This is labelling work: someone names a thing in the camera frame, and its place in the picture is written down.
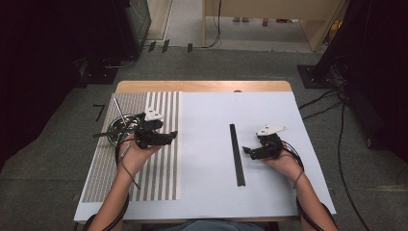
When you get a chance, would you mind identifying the thin grey right wrist cord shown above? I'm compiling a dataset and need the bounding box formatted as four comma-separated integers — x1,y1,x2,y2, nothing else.
292,170,305,189

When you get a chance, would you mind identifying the dark glass cabinet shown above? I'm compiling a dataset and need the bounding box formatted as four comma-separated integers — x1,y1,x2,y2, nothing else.
123,0,153,60

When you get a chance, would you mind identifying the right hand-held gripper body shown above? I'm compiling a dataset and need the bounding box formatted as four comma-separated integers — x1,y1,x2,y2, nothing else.
256,124,288,159

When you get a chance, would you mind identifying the beige floor tape strip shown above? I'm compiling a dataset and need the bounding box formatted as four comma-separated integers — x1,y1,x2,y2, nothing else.
366,184,408,193

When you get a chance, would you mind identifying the black round seat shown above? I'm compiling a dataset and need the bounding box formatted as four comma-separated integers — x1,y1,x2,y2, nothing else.
82,214,98,231

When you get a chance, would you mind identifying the thin grey wrist cord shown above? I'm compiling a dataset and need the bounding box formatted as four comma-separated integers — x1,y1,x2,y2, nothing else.
292,170,305,189
119,143,141,191

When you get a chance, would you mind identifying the black curtain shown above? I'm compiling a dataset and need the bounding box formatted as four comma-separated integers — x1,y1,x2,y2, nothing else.
0,0,133,171
312,0,408,163

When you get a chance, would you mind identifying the black square stand base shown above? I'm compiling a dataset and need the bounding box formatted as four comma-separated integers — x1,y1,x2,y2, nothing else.
296,64,339,90

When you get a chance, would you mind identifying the person's blue clothing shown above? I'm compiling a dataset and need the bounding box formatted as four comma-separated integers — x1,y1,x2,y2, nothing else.
142,218,268,231

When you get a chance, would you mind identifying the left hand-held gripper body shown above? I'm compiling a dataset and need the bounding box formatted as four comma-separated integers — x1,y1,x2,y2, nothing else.
134,106,168,150

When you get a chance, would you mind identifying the single black chopstick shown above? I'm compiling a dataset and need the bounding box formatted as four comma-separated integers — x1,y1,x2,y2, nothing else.
92,126,139,139

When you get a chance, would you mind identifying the silver metal stick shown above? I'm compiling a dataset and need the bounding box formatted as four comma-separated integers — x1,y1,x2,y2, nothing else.
113,96,130,128

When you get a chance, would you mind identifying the stainless steel bowl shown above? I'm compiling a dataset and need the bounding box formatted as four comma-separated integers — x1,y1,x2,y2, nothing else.
106,114,142,147

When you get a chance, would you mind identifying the person's left hand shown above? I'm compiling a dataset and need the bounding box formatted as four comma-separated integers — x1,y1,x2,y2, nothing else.
118,134,164,177

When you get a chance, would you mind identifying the person's right hand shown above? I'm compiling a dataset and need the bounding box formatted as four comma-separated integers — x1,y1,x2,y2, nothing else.
266,142,305,181

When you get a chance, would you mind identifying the striped woven placemat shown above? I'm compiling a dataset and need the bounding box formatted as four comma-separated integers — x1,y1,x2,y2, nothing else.
81,90,184,204

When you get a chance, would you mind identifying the thin grey left wrist cord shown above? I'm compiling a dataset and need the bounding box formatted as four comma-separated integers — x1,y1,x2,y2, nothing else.
119,143,141,191

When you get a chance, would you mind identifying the white table sheet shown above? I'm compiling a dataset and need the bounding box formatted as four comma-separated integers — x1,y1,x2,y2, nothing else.
73,90,337,223

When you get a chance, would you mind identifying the black flat stand base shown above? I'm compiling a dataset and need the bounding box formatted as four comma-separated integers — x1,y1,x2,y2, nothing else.
76,57,119,87

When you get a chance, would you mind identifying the black hanging cable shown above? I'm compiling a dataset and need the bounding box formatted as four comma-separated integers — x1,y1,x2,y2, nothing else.
205,0,223,50

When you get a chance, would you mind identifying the row of black chopsticks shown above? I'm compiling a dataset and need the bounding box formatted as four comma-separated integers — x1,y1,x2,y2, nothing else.
229,123,246,188

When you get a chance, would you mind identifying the wooden table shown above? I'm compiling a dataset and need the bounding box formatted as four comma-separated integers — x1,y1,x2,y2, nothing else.
76,80,303,224

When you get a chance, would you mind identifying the long black floor cable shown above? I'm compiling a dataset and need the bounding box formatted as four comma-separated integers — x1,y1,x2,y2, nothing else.
336,101,372,231

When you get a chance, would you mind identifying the yellow item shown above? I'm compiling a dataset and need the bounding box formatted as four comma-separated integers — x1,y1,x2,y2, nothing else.
327,19,344,42

